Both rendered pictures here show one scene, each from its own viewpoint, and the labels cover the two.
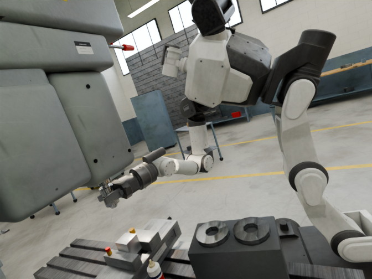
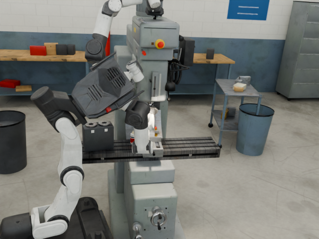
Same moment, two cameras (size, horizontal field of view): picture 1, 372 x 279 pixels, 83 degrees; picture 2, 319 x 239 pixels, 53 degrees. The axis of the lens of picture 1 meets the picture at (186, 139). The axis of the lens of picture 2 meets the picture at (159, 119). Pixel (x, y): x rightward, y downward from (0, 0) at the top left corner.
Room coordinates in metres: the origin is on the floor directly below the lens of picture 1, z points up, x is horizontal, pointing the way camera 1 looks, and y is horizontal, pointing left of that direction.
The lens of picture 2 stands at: (2.41, -1.17, 2.09)
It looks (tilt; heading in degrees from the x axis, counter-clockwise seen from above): 22 degrees down; 138
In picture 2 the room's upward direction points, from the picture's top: 3 degrees clockwise
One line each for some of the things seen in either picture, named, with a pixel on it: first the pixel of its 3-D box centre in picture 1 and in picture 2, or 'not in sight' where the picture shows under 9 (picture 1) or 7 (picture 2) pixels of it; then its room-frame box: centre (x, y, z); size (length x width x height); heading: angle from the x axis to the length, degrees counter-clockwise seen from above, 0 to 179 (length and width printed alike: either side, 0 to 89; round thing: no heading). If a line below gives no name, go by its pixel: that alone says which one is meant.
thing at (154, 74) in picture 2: not in sight; (154, 86); (0.77, 0.25, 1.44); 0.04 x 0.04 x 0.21; 60
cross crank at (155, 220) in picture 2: not in sight; (157, 216); (1.11, 0.05, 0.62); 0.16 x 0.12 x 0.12; 150
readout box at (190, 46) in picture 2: not in sight; (186, 51); (0.59, 0.75, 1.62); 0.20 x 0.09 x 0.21; 150
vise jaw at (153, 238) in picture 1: (140, 238); (151, 137); (0.73, 0.28, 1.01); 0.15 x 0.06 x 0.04; 57
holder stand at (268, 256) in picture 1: (240, 261); (98, 135); (0.48, -0.04, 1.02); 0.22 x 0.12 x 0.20; 70
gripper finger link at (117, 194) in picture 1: (113, 196); not in sight; (0.65, 0.28, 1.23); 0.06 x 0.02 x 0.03; 132
